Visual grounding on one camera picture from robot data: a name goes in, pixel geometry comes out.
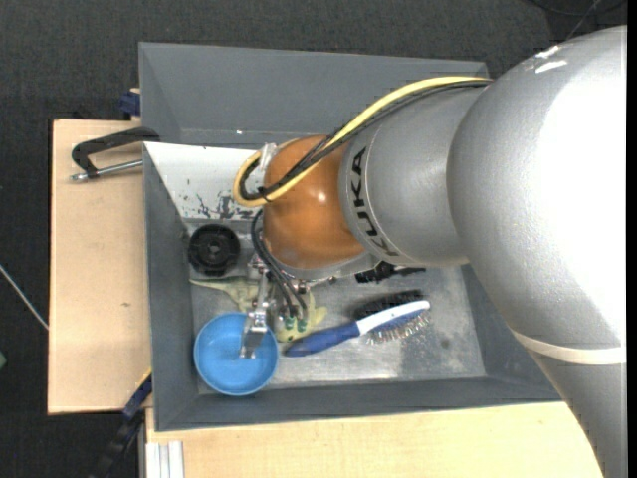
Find pale yellow-green toy animal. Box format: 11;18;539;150
188;276;329;345

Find blue bowl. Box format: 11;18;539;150
192;312;280;397

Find blue and white hairbrush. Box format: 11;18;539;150
283;300;433;359

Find black bristle brush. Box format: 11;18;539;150
349;290;425;319

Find pale wood flat board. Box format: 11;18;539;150
46;118;154;416

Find grey metal bin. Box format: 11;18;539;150
137;41;564;433

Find black cylinder on white bracket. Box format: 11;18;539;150
353;260;428;285

